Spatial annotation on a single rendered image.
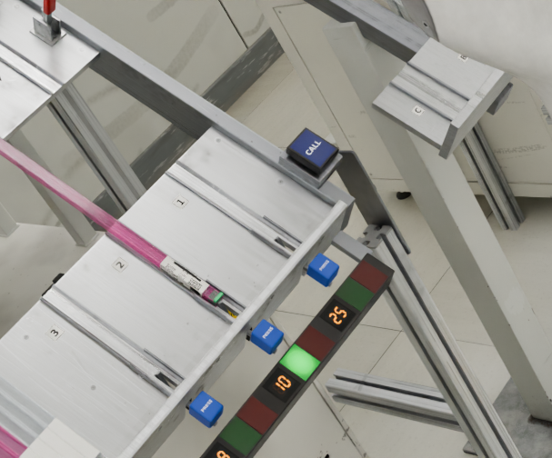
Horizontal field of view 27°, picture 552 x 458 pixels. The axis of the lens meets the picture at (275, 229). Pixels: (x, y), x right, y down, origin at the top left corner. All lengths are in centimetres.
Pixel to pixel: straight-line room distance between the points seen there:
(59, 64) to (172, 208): 25
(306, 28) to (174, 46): 120
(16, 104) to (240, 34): 242
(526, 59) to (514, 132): 151
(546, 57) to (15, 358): 69
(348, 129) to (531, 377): 92
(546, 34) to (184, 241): 62
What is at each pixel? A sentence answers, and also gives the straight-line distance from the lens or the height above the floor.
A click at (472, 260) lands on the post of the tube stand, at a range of 177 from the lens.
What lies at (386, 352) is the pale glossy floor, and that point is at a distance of 234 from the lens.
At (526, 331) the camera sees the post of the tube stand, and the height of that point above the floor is 21.
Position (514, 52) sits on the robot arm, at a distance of 82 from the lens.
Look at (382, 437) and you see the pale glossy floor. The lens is 217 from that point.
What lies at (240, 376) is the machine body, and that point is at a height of 45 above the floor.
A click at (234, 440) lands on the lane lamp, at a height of 66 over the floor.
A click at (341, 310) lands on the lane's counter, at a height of 66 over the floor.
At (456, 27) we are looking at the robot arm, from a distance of 81.
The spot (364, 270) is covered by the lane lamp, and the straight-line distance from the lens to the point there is 134.
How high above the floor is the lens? 138
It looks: 28 degrees down
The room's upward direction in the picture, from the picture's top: 32 degrees counter-clockwise
